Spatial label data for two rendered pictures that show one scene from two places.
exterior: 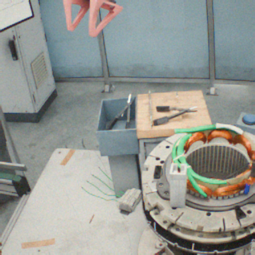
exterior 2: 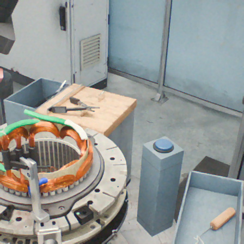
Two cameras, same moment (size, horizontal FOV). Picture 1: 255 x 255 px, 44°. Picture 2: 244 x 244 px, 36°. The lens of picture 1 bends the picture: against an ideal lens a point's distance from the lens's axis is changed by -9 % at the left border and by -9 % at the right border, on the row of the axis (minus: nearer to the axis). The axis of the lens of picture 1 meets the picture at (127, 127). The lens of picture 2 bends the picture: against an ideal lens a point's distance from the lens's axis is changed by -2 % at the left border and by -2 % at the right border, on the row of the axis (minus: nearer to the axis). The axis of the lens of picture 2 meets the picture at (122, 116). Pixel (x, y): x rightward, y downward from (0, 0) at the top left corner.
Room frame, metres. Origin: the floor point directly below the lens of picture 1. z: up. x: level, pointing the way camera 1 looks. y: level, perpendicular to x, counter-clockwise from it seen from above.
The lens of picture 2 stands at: (0.02, -0.49, 1.53)
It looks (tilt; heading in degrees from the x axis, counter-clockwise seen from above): 30 degrees down; 18
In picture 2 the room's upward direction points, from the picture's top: 2 degrees clockwise
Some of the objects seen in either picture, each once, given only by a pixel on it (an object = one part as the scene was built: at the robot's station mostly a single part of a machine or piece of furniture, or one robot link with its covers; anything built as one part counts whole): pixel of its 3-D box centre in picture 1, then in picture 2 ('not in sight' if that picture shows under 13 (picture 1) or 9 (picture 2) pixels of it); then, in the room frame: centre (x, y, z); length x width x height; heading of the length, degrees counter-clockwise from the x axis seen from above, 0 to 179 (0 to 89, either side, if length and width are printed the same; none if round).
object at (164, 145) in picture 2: (250, 118); (163, 144); (0.74, -0.35, 1.04); 0.04 x 0.04 x 0.01
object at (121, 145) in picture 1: (123, 152); (42, 135); (0.82, 0.02, 0.92); 0.17 x 0.11 x 0.28; 174
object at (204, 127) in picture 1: (207, 129); (55, 122); (0.57, -0.17, 1.15); 0.15 x 0.04 x 0.02; 75
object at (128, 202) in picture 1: (130, 199); not in sight; (0.73, 0.02, 0.80); 0.10 x 0.05 x 0.04; 147
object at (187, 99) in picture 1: (172, 112); (86, 109); (0.81, -0.13, 1.05); 0.20 x 0.19 x 0.02; 84
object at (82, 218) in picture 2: not in sight; (83, 213); (0.42, -0.30, 1.09); 0.03 x 0.02 x 0.02; 152
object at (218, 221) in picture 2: not in sight; (223, 218); (0.56, -0.52, 1.03); 0.06 x 0.02 x 0.02; 151
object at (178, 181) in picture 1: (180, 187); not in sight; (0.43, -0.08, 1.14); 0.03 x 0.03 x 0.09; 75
